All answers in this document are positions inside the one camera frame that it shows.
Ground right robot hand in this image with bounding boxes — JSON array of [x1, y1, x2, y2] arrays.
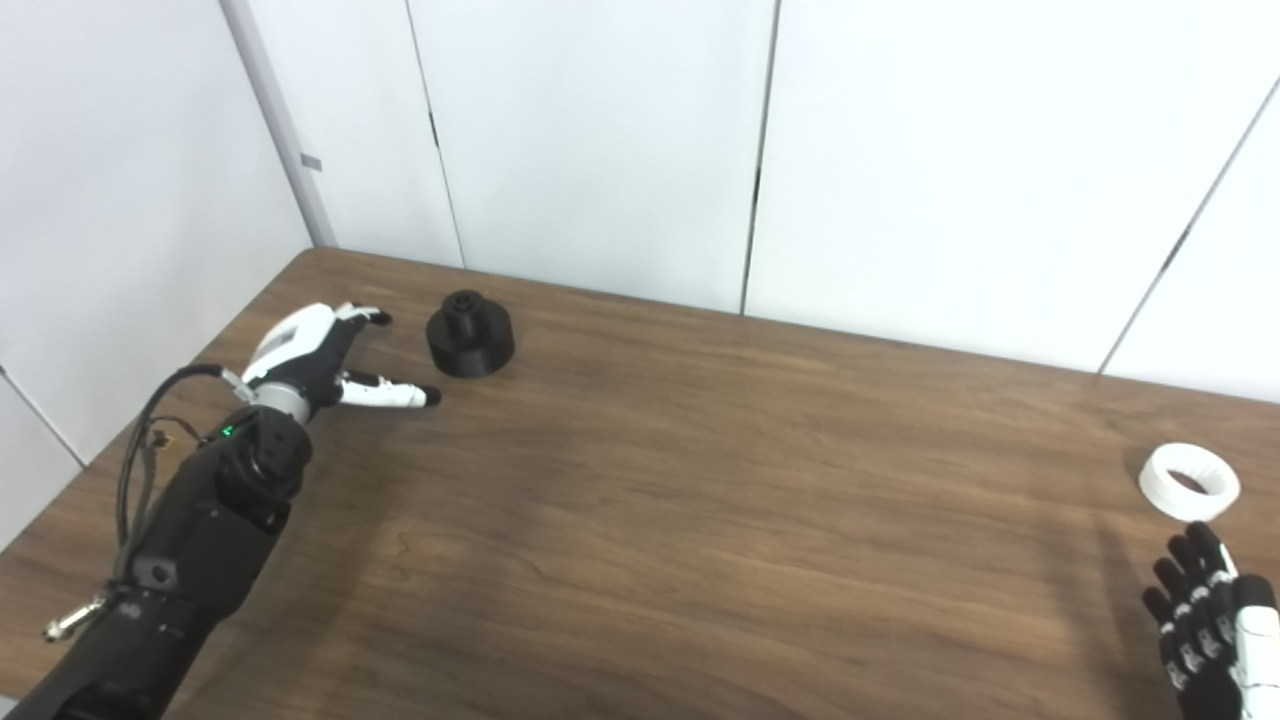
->
[[1142, 521, 1280, 720]]

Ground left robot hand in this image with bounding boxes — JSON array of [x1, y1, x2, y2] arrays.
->
[[240, 302, 442, 411]]

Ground white toothed plastic ring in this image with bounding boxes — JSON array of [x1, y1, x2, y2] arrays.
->
[[1138, 442, 1242, 523]]

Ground round black plastic part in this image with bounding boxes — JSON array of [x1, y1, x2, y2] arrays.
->
[[426, 289, 516, 379]]

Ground thin wires with yellow connector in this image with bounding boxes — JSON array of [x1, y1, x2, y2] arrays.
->
[[138, 415, 206, 456]]

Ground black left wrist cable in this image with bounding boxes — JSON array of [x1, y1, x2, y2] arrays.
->
[[112, 362, 251, 581]]

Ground gray wall corner post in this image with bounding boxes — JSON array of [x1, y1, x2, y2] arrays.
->
[[218, 0, 339, 249]]

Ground silver cable plug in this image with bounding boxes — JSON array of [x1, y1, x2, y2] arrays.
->
[[42, 590, 116, 643]]

